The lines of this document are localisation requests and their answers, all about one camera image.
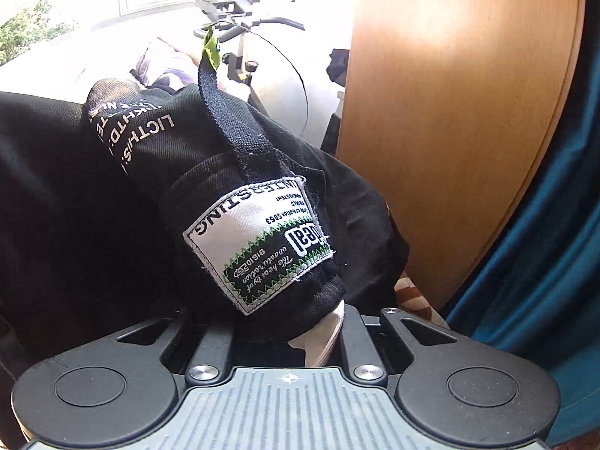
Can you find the black canvas tote bag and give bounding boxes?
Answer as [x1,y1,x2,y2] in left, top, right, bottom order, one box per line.
[0,51,412,376]

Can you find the brown white striped shirt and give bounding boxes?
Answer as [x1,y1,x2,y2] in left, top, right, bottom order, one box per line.
[394,273,449,328]

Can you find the teal blue curtain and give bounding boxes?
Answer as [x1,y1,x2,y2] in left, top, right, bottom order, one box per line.
[444,28,599,445]

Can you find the wooden wardrobe panel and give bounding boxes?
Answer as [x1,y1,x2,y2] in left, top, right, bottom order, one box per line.
[337,0,586,307]

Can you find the exercise bike handlebar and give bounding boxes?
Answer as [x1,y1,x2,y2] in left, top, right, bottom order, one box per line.
[192,0,311,137]

